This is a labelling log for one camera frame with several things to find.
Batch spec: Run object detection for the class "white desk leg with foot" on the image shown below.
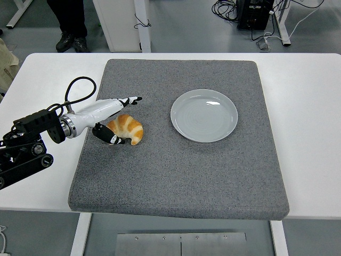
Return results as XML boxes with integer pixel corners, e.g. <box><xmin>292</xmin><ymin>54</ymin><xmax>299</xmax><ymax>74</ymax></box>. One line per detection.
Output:
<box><xmin>274</xmin><ymin>0</ymin><xmax>291</xmax><ymax>47</ymax></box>

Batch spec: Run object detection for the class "golden croissant bread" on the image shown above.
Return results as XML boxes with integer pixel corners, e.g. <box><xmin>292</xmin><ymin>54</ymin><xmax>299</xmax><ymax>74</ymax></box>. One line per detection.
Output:
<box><xmin>106</xmin><ymin>114</ymin><xmax>144</xmax><ymax>146</ymax></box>

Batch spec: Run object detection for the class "person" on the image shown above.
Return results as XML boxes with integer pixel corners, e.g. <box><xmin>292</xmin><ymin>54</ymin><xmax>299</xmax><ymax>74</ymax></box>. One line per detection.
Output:
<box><xmin>47</xmin><ymin>0</ymin><xmax>90</xmax><ymax>53</ymax></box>
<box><xmin>0</xmin><ymin>37</ymin><xmax>20</xmax><ymax>94</ymax></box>

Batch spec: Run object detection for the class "grey metal plate with screws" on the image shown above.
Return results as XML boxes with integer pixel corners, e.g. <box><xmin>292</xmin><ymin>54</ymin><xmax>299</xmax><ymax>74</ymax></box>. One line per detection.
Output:
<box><xmin>116</xmin><ymin>232</ymin><xmax>248</xmax><ymax>256</ymax></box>

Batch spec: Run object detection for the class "grey round plate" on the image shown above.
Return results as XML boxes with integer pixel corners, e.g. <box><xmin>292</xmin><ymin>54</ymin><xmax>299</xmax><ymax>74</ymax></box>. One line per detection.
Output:
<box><xmin>170</xmin><ymin>89</ymin><xmax>239</xmax><ymax>143</ymax></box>

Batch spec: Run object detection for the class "grey speckled mat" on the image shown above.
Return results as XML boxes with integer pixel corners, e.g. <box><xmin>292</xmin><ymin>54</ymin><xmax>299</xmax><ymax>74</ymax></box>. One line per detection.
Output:
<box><xmin>68</xmin><ymin>58</ymin><xmax>290</xmax><ymax>221</ymax></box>

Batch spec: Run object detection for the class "white table leg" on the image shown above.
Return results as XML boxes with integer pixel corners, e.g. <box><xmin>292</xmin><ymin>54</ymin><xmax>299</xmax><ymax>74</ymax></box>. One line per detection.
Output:
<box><xmin>269</xmin><ymin>220</ymin><xmax>290</xmax><ymax>256</ymax></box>
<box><xmin>69</xmin><ymin>213</ymin><xmax>93</xmax><ymax>256</ymax></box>

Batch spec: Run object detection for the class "white desk foot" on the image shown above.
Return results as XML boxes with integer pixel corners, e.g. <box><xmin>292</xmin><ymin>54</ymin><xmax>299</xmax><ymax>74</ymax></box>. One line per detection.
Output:
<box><xmin>5</xmin><ymin>0</ymin><xmax>34</xmax><ymax>29</ymax></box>

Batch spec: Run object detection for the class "black computer case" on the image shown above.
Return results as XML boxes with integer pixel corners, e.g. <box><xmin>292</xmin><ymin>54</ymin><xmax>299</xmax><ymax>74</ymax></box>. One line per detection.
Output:
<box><xmin>236</xmin><ymin>0</ymin><xmax>275</xmax><ymax>30</ymax></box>

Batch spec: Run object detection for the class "white cable on floor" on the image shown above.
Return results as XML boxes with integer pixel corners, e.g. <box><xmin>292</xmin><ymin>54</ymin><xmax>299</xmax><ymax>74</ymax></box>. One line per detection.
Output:
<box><xmin>262</xmin><ymin>0</ymin><xmax>327</xmax><ymax>42</ymax></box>

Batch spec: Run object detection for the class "white desk post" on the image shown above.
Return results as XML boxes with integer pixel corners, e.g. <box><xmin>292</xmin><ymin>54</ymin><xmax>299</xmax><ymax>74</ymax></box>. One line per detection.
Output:
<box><xmin>134</xmin><ymin>0</ymin><xmax>152</xmax><ymax>53</ymax></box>

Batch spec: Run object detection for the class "thin black looped cable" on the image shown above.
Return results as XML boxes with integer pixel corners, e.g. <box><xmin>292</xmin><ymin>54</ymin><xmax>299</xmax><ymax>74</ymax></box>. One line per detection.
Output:
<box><xmin>134</xmin><ymin>13</ymin><xmax>152</xmax><ymax>30</ymax></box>

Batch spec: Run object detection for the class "black cable coil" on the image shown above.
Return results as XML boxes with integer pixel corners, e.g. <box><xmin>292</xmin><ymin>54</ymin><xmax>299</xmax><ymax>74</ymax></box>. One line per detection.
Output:
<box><xmin>212</xmin><ymin>0</ymin><xmax>240</xmax><ymax>22</ymax></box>

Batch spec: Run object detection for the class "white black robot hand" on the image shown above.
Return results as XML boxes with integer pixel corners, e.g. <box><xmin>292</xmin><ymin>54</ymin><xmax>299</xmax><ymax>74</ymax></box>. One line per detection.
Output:
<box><xmin>69</xmin><ymin>95</ymin><xmax>143</xmax><ymax>146</ymax></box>

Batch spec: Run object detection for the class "clear floor cable cover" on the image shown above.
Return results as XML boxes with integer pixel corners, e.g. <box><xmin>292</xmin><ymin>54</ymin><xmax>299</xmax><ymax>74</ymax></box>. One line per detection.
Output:
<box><xmin>256</xmin><ymin>37</ymin><xmax>272</xmax><ymax>52</ymax></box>

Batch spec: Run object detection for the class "thin white cable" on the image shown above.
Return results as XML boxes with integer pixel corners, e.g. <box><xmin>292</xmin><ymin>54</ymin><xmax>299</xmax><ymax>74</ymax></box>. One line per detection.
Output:
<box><xmin>0</xmin><ymin>225</ymin><xmax>10</xmax><ymax>254</ymax></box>

